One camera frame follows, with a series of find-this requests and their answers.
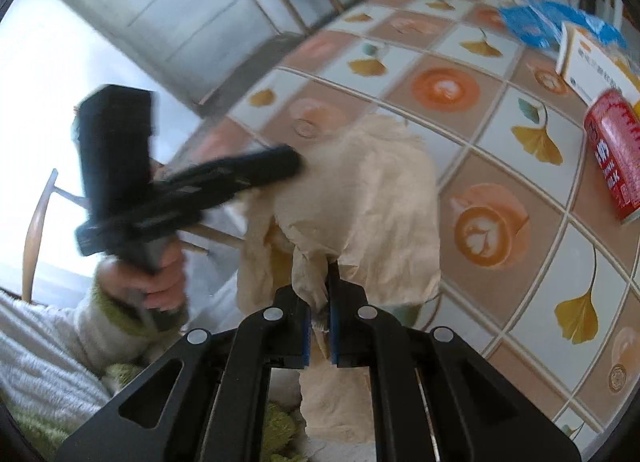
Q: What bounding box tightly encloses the beige paper napkin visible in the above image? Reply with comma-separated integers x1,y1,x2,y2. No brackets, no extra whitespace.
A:
236,114,440,444

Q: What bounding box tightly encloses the person's left hand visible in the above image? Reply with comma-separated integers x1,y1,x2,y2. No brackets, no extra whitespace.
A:
96,238,186,312

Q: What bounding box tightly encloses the patterned tablecloth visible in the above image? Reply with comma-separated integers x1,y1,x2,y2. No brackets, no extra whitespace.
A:
177,0,639,456

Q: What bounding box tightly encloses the white door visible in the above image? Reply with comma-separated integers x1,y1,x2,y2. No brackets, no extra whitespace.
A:
62,0,277,104

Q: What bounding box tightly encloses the red drink can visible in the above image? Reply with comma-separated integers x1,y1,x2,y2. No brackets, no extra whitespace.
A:
584,88,639,225

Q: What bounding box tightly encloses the white orange medicine box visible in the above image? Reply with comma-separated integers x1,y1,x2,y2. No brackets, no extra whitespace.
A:
555,22,639,115

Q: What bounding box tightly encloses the blue plastic wrapper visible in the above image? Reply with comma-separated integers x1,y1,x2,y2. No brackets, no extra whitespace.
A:
498,0,627,49

